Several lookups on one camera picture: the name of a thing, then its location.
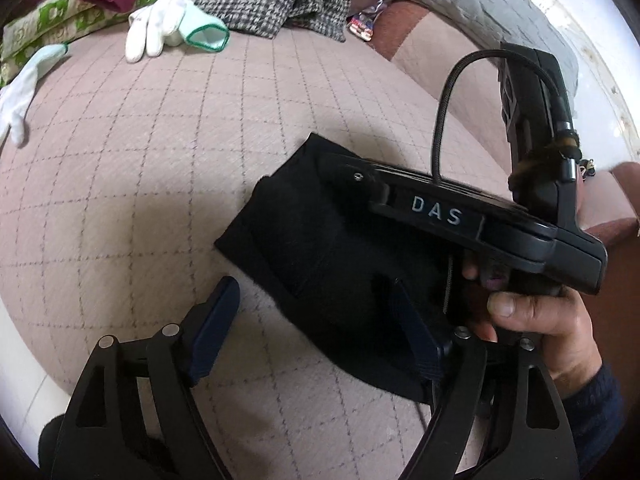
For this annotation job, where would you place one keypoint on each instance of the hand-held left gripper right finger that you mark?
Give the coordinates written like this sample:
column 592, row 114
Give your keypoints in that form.
column 417, row 335

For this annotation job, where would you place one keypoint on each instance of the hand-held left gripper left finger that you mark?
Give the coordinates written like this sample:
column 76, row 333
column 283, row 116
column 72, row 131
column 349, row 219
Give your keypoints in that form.
column 215, row 330

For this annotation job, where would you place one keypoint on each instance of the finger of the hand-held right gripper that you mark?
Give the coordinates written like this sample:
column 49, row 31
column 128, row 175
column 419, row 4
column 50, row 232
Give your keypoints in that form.
column 357, row 176

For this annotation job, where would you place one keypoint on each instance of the black pants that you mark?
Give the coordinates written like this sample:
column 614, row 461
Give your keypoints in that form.
column 300, row 240

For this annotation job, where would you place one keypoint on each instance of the person's right forearm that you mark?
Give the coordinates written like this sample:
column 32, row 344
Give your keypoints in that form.
column 595, row 420

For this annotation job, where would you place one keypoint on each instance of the person's right hand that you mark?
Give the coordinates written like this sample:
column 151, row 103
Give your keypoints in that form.
column 555, row 330

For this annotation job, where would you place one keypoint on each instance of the black sandal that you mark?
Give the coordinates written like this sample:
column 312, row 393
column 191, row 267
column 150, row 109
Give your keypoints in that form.
column 587, row 170

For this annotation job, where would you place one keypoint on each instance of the red snack packet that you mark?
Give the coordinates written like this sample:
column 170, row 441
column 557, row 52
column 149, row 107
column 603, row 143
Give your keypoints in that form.
column 362, row 25

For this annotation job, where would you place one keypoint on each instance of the brown sofa with pink cover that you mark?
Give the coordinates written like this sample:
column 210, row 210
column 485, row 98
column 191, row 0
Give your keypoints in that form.
column 150, row 185

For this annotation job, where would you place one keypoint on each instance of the grey quilted pillow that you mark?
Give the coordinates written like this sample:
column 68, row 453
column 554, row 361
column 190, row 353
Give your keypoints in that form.
column 475, row 5

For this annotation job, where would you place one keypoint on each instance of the white glove with green cuff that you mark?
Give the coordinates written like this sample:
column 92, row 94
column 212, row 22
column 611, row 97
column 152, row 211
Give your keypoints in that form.
column 25, row 85
column 160, row 20

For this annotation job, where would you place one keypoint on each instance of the green patterned cushion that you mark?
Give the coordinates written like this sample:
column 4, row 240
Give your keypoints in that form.
column 55, row 20

